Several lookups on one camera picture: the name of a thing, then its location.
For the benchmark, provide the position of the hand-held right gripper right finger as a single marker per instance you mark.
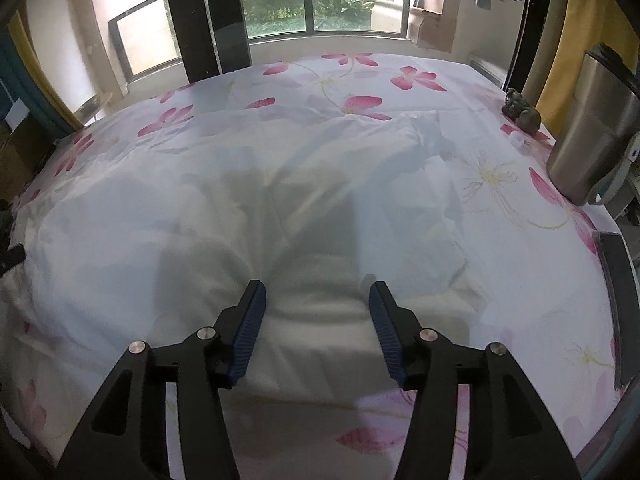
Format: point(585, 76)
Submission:
point(385, 332)

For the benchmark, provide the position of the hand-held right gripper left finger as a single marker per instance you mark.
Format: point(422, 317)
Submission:
point(247, 332)

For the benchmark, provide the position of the large white garment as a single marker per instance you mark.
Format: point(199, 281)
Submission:
point(310, 200)

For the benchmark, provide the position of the brown cardboard box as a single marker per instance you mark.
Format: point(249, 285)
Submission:
point(22, 160)

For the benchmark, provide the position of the pink floral bed sheet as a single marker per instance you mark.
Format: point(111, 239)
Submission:
point(525, 340)

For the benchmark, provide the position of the metal basin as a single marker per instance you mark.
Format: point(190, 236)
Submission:
point(95, 103)

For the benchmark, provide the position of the teal and yellow curtain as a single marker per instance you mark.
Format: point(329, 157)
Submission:
point(30, 75)

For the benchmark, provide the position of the small white plastic object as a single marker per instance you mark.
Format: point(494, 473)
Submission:
point(517, 139)

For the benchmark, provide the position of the black tablet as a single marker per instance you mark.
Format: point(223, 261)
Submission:
point(617, 300)

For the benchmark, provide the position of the dark animal figurine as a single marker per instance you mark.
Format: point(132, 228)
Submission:
point(522, 110)

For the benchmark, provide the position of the stainless steel kettle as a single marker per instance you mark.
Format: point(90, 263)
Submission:
point(585, 125)

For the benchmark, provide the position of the black pillar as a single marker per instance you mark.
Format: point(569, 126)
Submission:
point(200, 20)

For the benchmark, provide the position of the small balcony cardboard box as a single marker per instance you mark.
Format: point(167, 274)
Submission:
point(430, 30)

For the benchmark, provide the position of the black window frame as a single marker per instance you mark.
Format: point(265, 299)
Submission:
point(307, 0)

